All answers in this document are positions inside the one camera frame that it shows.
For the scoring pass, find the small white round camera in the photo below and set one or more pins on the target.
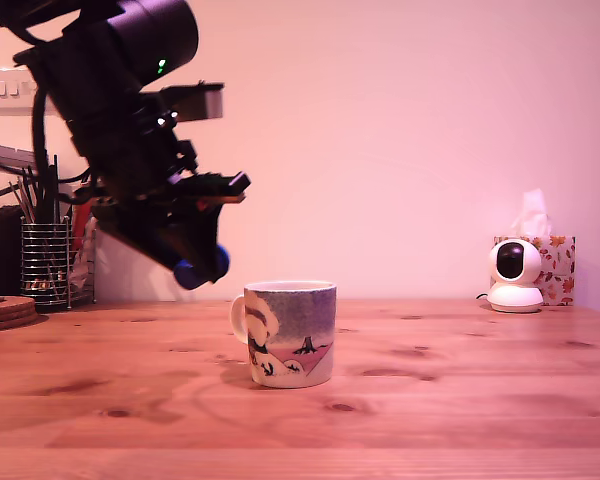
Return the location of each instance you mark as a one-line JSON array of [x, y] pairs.
[[512, 295]]

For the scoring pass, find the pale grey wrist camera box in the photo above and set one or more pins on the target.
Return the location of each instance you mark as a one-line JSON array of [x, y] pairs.
[[200, 102]]

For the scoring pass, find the leaf print tissue box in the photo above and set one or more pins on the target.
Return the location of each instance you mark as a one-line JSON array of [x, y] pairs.
[[560, 270]]

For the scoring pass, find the printed ceramic mug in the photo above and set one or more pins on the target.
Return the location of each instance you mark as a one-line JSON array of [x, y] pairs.
[[290, 340]]

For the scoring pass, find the white tissue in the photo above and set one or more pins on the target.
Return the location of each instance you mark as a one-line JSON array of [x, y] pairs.
[[530, 215]]

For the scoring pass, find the brown chopstick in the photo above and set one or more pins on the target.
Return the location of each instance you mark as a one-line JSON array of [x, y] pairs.
[[20, 202]]

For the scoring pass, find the round cork trivet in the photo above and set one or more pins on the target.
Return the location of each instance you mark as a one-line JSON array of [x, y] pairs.
[[10, 315], [15, 303], [5, 326]]

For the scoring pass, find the blue coffee capsule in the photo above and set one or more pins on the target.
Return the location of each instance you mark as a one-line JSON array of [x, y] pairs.
[[187, 277]]

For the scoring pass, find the white wall light switch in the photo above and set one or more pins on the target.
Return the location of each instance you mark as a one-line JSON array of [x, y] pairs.
[[5, 87]]

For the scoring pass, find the black chopstick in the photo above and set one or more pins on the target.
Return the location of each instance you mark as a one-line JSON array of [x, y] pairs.
[[30, 192], [56, 190]]

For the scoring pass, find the dark coffee scoop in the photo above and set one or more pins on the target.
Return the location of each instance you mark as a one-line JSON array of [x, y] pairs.
[[0, 195]]

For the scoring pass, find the red and white paper sleeve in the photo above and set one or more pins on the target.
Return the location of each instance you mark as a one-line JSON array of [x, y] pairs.
[[80, 220]]

